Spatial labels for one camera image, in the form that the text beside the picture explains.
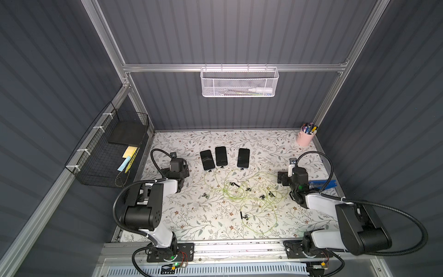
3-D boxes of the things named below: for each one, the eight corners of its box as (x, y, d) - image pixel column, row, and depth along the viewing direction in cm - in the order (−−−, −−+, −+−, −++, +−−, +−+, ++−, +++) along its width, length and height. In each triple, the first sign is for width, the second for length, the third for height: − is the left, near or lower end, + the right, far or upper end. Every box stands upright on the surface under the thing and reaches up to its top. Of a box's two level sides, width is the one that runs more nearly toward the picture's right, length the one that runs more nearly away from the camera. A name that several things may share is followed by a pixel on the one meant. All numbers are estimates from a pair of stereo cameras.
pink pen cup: (297, 146, 114) (305, 131, 103) (294, 138, 119) (301, 122, 108) (310, 146, 114) (319, 131, 103) (307, 138, 119) (315, 122, 108)
